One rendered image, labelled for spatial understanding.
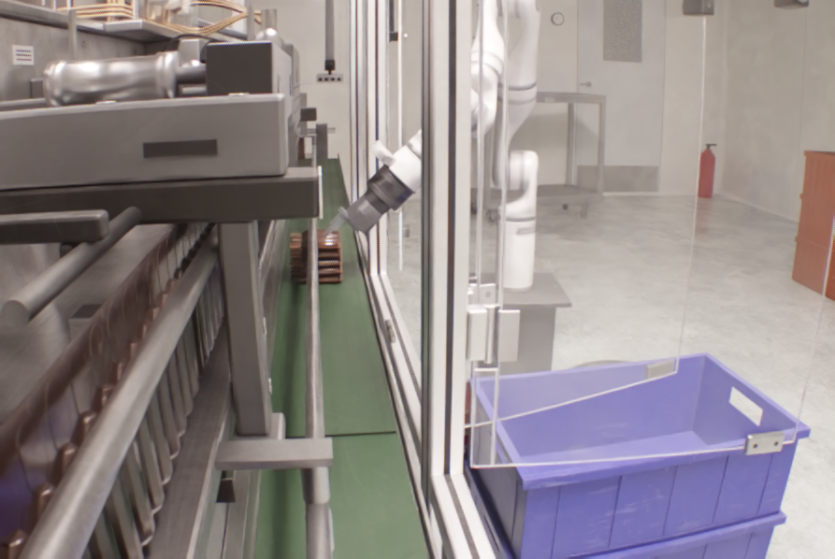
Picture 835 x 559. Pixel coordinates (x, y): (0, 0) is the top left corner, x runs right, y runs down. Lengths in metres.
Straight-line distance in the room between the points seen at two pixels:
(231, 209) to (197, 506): 0.15
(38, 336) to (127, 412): 0.47
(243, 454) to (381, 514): 0.33
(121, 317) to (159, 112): 0.13
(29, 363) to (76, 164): 0.27
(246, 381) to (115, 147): 0.15
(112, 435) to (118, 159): 0.20
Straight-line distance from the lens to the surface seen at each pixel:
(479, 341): 0.74
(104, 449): 0.18
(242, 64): 0.39
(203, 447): 0.34
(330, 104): 5.68
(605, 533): 1.26
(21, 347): 0.64
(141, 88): 0.40
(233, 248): 0.37
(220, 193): 0.35
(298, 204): 0.35
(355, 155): 2.27
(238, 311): 0.38
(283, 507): 0.66
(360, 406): 0.81
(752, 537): 1.49
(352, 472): 0.70
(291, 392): 0.85
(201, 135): 0.35
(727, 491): 1.36
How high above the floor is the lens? 1.05
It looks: 14 degrees down
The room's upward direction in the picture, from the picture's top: straight up
